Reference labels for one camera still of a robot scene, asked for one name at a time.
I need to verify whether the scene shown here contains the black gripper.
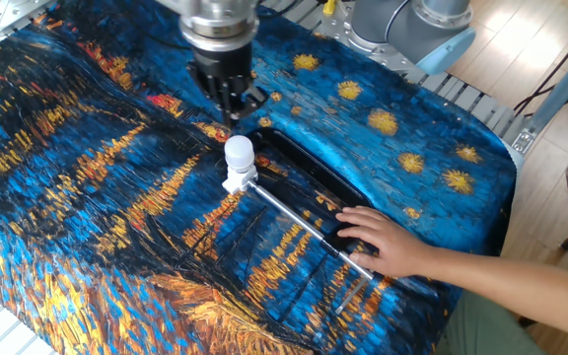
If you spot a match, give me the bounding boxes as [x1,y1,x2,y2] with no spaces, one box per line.
[192,42,269,126]

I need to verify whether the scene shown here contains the white light bulb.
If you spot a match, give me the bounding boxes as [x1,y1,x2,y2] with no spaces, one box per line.
[223,135,256,174]

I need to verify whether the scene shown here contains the metal lamp stand with socket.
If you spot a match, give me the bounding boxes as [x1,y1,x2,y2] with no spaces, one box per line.
[244,126,380,317]

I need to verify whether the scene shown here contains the person's right forearm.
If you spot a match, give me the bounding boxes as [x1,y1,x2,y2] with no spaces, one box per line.
[421,246,568,346]

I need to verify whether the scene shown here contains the white bulb socket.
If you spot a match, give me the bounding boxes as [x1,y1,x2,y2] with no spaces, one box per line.
[221,165,259,196]

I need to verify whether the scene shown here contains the person's right hand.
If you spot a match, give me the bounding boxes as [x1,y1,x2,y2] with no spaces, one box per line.
[335,205,436,280]

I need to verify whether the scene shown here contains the starry night painting tablecloth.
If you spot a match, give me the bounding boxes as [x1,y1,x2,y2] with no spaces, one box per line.
[0,0,518,355]

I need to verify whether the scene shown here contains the perforated metal plate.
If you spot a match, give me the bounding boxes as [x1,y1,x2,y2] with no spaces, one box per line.
[0,0,56,43]

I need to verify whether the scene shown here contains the green trousers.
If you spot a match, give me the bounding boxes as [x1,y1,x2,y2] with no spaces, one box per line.
[434,289,551,355]

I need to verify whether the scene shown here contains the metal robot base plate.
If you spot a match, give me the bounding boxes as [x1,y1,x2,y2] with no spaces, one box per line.
[308,0,446,88]

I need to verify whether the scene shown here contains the metal corner bracket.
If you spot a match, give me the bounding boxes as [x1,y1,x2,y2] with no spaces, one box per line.
[510,126,537,157]

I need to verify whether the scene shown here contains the thin black floor cable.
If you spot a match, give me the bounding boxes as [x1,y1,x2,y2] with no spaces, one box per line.
[513,14,568,117]

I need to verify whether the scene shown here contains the aluminium frame post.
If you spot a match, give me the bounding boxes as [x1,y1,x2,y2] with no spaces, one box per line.
[525,29,568,139]

